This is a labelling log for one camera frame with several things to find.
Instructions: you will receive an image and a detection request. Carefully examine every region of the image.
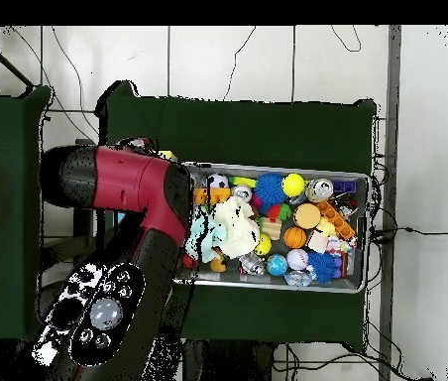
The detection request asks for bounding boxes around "dark green side table cloth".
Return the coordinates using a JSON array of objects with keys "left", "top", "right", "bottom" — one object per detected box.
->
[{"left": 0, "top": 86, "right": 60, "bottom": 342}]

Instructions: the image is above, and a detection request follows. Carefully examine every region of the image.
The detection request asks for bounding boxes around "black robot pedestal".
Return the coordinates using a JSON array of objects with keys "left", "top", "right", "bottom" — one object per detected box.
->
[{"left": 183, "top": 339, "right": 279, "bottom": 381}]

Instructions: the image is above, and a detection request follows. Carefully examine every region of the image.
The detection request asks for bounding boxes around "cream waffle cloth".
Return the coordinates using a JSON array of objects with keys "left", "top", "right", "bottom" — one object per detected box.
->
[{"left": 212, "top": 195, "right": 263, "bottom": 259}]

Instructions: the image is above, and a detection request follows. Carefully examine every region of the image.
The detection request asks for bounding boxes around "blue and green globe ball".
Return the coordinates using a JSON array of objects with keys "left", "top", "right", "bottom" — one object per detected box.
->
[{"left": 266, "top": 254, "right": 288, "bottom": 277}]

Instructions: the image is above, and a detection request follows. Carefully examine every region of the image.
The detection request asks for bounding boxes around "blue spiky rubber ball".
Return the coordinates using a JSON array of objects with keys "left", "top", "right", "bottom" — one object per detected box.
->
[
  {"left": 306, "top": 250, "right": 342, "bottom": 284},
  {"left": 254, "top": 173, "right": 287, "bottom": 206}
]

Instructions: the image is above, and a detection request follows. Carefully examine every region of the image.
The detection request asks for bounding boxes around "shallow wire mesh bin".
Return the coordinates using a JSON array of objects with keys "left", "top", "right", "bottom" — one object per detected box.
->
[{"left": 173, "top": 160, "right": 371, "bottom": 294}]

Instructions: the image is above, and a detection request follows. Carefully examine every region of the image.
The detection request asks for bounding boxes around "light teal waffle cloth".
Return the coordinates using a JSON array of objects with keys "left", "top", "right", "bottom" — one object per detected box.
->
[{"left": 185, "top": 205, "right": 227, "bottom": 264}]

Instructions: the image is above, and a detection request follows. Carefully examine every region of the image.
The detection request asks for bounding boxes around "black and white soccer ball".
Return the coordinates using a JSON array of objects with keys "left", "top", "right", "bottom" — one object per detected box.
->
[{"left": 206, "top": 173, "right": 230, "bottom": 191}]

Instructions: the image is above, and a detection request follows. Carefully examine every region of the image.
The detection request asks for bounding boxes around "black power cable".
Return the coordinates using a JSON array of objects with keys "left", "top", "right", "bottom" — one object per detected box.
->
[{"left": 370, "top": 225, "right": 448, "bottom": 244}]

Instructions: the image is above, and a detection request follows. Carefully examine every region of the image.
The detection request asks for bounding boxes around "orange toy basketball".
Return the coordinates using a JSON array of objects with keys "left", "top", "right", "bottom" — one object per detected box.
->
[{"left": 283, "top": 226, "right": 307, "bottom": 249}]

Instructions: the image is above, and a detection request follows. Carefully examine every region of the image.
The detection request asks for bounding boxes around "orange toy building block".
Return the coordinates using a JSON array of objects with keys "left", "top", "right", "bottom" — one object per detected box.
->
[{"left": 193, "top": 187, "right": 232, "bottom": 206}]

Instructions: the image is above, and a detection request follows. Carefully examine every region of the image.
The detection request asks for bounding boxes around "yellow smooth ball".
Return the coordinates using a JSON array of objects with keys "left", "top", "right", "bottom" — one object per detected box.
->
[{"left": 281, "top": 173, "right": 305, "bottom": 197}]

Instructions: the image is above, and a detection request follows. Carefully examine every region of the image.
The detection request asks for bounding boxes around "white toy baseball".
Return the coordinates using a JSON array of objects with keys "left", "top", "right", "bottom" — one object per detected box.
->
[{"left": 286, "top": 248, "right": 309, "bottom": 271}]

